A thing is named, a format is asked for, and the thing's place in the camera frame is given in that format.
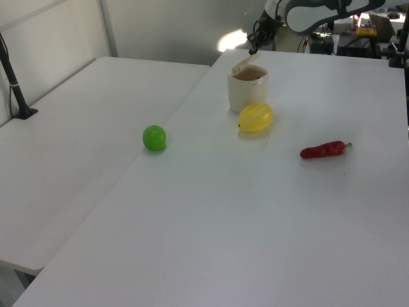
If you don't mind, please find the black Franka gripper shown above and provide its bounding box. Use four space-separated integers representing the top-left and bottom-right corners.
249 9 279 56

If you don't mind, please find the small white garbage bin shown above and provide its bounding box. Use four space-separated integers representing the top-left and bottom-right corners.
227 52 270 114

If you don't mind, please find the yellow toy melon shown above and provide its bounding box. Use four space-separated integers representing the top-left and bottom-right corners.
237 102 274 134

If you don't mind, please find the black equipment box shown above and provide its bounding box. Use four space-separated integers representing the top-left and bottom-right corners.
336 34 382 59

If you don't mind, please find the red toy chili pepper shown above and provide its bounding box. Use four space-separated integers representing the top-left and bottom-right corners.
299 140 353 161

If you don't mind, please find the green toy apple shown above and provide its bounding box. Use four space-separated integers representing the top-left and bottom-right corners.
142 124 167 152

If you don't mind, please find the black tripod pole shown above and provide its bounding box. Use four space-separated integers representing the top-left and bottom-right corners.
388 6 409 68

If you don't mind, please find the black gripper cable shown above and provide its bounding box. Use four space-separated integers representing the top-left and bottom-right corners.
247 18 266 44

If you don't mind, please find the white partition frame post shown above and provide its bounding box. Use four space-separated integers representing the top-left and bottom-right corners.
98 0 120 59

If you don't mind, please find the black camera stand pole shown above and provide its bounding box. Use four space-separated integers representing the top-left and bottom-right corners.
0 31 39 121

